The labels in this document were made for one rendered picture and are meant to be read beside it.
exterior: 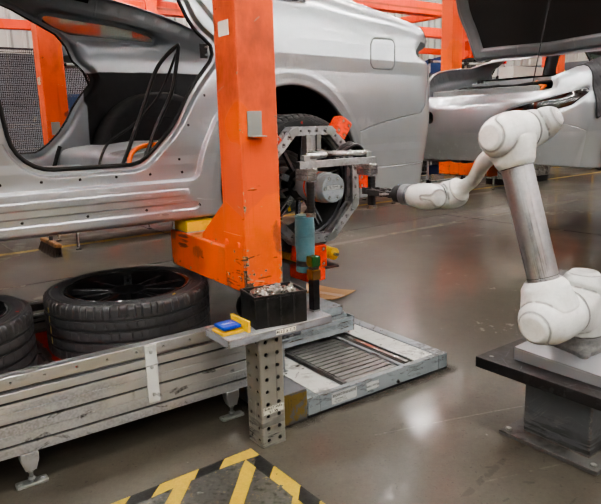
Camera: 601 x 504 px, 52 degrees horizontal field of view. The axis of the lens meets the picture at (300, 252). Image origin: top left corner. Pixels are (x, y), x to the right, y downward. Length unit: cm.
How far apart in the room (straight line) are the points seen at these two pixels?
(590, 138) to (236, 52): 335
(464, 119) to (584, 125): 89
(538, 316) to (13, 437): 169
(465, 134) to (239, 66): 323
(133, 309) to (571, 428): 159
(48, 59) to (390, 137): 256
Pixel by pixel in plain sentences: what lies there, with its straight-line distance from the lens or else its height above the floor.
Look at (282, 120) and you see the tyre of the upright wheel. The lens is 285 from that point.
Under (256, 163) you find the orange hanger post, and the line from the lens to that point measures 225.
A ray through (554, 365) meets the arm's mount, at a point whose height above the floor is 32.
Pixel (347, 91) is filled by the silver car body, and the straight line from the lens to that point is 317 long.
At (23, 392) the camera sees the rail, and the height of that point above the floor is 33.
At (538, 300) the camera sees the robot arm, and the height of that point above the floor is 57.
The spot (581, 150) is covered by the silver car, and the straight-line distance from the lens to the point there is 502.
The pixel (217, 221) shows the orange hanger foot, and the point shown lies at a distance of 247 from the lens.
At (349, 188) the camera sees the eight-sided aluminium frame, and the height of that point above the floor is 81.
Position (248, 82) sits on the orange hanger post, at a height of 128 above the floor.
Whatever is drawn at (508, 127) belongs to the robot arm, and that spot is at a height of 111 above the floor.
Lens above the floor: 115
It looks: 12 degrees down
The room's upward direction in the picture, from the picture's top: 2 degrees counter-clockwise
